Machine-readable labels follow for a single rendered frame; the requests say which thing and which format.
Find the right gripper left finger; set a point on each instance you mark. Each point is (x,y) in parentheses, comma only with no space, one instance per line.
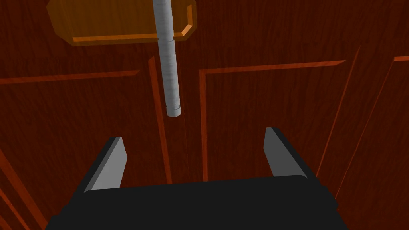
(108,169)

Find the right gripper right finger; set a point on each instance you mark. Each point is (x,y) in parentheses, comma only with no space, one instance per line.
(284,156)

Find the dark red wooden door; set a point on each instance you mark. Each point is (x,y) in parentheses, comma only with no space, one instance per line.
(255,111)

